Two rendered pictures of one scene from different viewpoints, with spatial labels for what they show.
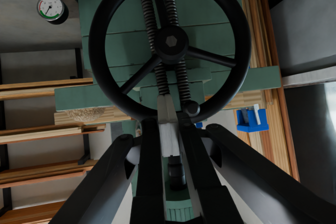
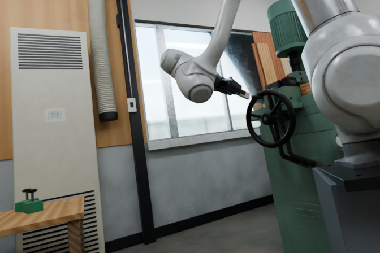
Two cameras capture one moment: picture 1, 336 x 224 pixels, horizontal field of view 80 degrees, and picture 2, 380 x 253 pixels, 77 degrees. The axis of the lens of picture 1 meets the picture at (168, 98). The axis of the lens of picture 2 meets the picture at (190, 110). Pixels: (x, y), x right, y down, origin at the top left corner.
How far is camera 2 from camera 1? 0.99 m
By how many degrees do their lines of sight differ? 55
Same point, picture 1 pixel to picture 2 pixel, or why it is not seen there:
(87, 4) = (335, 147)
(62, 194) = not seen: outside the picture
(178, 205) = (283, 48)
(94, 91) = not seen: hidden behind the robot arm
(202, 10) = not seen: hidden behind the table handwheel
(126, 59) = (309, 117)
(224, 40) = (267, 131)
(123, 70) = (310, 112)
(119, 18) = (316, 140)
